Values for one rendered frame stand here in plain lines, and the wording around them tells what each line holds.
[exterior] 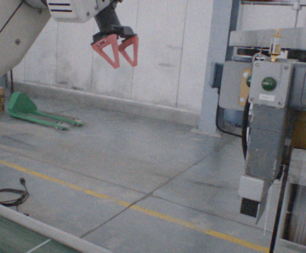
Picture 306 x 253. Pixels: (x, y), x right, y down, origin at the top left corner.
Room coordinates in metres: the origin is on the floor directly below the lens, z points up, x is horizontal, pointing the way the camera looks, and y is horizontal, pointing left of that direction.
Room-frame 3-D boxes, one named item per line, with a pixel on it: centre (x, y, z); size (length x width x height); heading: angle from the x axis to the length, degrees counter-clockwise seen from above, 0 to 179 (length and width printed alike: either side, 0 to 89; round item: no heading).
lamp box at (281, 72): (0.75, -0.24, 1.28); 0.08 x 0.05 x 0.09; 62
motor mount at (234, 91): (1.18, -0.36, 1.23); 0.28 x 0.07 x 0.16; 62
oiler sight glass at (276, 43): (0.81, -0.26, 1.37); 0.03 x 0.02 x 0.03; 62
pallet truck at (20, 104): (5.67, 1.85, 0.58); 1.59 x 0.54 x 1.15; 62
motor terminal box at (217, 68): (1.29, -0.23, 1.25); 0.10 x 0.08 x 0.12; 177
